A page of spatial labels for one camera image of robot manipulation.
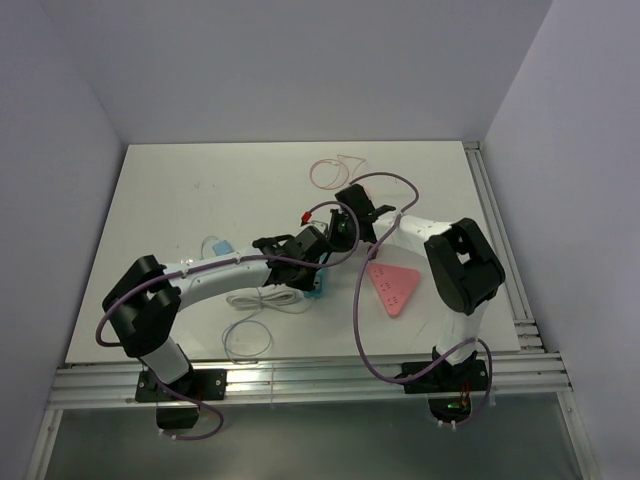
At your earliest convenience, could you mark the pink triangular power strip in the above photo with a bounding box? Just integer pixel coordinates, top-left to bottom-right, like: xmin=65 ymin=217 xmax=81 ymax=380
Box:
xmin=367 ymin=263 xmax=421 ymax=319

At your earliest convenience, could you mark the light blue thin cable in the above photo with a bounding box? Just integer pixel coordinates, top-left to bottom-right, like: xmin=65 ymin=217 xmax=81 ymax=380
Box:
xmin=199 ymin=235 xmax=275 ymax=365

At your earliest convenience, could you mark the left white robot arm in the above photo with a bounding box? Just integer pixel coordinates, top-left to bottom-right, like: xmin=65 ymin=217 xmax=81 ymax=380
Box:
xmin=102 ymin=226 xmax=330 ymax=399

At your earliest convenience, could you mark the light blue USB charger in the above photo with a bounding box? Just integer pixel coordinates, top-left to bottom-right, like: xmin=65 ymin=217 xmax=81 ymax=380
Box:
xmin=211 ymin=240 xmax=234 ymax=256

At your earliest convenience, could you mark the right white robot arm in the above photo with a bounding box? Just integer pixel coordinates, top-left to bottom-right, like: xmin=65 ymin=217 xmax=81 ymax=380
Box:
xmin=335 ymin=182 xmax=506 ymax=390

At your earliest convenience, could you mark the teal power strip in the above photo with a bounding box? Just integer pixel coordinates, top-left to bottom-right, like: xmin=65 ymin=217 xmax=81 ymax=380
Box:
xmin=299 ymin=253 xmax=331 ymax=301

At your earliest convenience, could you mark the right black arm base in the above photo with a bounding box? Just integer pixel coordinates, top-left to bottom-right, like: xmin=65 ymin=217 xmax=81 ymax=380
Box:
xmin=403 ymin=353 xmax=493 ymax=430

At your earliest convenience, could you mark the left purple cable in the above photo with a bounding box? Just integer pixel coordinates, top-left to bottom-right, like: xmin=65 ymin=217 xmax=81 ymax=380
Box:
xmin=95 ymin=200 xmax=359 ymax=441

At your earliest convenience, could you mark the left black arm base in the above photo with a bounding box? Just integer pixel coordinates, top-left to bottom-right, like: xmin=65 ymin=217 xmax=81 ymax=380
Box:
xmin=134 ymin=369 xmax=227 ymax=440

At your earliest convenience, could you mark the aluminium rail frame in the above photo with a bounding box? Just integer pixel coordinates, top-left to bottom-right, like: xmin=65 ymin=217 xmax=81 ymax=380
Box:
xmin=26 ymin=142 xmax=601 ymax=479

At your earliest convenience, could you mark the white power cord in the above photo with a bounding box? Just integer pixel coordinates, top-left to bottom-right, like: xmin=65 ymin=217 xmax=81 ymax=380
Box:
xmin=225 ymin=289 xmax=304 ymax=312

